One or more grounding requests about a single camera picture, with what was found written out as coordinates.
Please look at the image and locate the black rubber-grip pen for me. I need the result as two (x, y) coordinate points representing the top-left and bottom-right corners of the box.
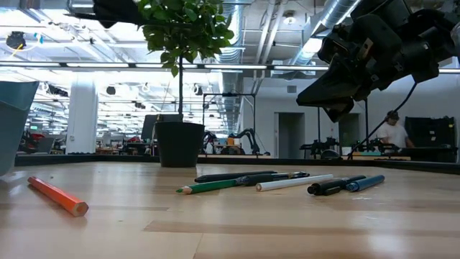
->
(235, 171), (311, 187)

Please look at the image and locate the white pencil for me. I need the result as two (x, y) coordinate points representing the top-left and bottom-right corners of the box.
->
(255, 173), (335, 193)

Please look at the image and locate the person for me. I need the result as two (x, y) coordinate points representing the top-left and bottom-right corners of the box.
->
(376, 110), (414, 149)

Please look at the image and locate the white building column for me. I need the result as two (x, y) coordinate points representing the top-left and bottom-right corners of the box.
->
(65, 77), (99, 155)

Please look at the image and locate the matte black pen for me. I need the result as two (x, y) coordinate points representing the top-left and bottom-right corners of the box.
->
(307, 175), (367, 196)

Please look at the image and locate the green pencil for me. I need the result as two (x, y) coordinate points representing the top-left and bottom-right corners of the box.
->
(175, 178), (249, 196)

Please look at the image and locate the linear ceiling light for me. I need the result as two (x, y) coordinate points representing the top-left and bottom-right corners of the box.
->
(0, 60), (460, 75)

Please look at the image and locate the blue pen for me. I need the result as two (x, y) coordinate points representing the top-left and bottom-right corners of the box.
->
(345, 174), (386, 193)

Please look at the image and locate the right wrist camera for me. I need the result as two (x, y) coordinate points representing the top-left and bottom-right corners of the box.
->
(318, 23), (360, 65)

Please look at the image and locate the orange pencil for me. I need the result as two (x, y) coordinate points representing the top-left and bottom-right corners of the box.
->
(27, 176), (90, 218)

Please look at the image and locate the dark background monitor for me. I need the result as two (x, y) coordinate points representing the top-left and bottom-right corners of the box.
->
(140, 114), (184, 142)

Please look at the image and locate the smooth silver ventilation duct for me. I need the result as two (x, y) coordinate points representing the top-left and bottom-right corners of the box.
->
(287, 0), (362, 68)

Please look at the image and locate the black ceiling-hung device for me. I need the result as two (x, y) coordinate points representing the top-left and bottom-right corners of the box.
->
(5, 30), (28, 51)

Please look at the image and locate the teal plastic bin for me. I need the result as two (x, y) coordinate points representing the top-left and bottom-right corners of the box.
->
(0, 81), (40, 177)

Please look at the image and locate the black aluminium table frame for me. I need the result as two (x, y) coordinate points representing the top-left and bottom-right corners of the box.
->
(14, 153), (460, 176)

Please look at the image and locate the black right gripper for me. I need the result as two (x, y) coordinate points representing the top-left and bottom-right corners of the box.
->
(296, 14), (409, 123)

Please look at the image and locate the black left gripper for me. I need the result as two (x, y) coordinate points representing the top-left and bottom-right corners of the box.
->
(92, 0), (144, 29)

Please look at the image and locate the green leafy plant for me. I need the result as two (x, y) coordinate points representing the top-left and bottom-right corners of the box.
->
(134, 0), (235, 119)

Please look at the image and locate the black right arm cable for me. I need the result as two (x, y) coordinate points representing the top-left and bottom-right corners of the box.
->
(346, 81), (418, 160)

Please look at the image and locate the clear plastic bin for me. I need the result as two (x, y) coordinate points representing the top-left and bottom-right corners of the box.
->
(451, 21), (460, 58)

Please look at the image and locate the slim black pen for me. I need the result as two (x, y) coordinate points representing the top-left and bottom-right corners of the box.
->
(193, 170), (278, 183)

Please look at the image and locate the black equipment case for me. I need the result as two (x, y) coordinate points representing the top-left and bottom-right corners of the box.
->
(404, 115), (458, 163)

